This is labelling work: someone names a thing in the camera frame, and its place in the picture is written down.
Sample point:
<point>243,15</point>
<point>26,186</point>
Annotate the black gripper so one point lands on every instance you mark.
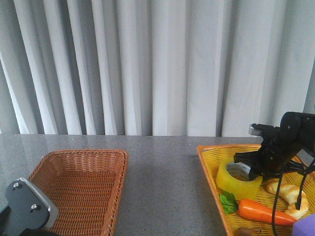
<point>297,132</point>

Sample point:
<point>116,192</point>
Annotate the yellow tape roll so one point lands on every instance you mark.
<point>234,178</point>

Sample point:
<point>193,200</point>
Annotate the yellow wicker basket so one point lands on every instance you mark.
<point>211,157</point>

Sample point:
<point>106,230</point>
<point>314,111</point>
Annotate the orange toy carrot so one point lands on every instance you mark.
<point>253,210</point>

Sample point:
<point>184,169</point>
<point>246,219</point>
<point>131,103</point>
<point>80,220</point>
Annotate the toy croissant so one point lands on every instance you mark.
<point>289,193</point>

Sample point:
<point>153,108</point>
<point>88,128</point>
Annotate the brown toy item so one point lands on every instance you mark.
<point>245,231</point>

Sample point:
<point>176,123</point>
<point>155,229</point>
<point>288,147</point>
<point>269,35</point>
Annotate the purple foam block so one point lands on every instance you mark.
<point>304,227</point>

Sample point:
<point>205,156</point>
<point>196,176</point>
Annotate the grey pleated curtain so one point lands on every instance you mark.
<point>154,67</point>

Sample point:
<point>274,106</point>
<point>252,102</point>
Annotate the brown wicker basket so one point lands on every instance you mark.
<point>86,186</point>

